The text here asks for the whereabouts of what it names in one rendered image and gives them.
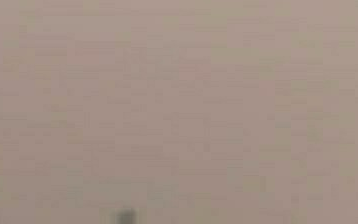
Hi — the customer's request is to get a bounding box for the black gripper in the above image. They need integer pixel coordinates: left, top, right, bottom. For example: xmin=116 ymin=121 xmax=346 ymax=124
xmin=117 ymin=208 xmax=137 ymax=224

